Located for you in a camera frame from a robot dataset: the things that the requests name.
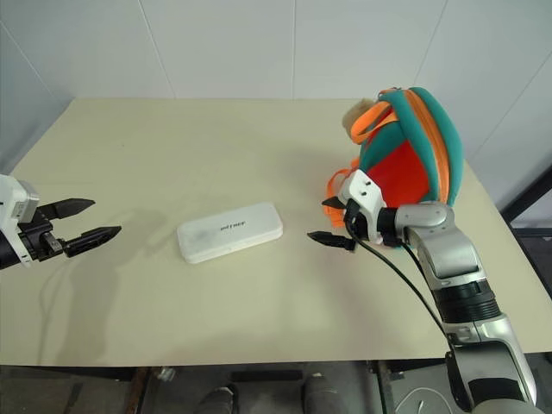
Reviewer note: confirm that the black furniture frame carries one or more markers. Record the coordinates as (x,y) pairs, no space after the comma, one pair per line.
(535,259)

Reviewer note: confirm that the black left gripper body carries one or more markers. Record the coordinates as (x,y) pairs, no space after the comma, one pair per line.
(41,243)

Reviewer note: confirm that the black metal table frame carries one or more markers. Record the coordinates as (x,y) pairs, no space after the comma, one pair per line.
(390,379)

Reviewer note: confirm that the dark rounded shape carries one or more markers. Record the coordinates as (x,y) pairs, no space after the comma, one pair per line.
(220,401)

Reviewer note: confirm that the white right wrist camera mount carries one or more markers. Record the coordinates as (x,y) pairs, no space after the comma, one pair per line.
(362,190)

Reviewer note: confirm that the teal and orange backpack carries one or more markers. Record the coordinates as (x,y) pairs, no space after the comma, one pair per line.
(431,142)

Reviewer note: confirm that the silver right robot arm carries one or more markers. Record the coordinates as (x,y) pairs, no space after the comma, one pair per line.
(448,250)

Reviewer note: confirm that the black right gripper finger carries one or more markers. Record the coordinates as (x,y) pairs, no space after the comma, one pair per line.
(334,202)
(332,240)

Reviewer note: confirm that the white rectangular case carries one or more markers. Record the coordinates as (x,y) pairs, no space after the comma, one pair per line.
(228,233)

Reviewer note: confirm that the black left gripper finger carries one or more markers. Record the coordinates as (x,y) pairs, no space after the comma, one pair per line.
(92,240)
(69,208)

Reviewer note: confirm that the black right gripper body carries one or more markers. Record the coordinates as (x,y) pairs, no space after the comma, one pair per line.
(355,220)

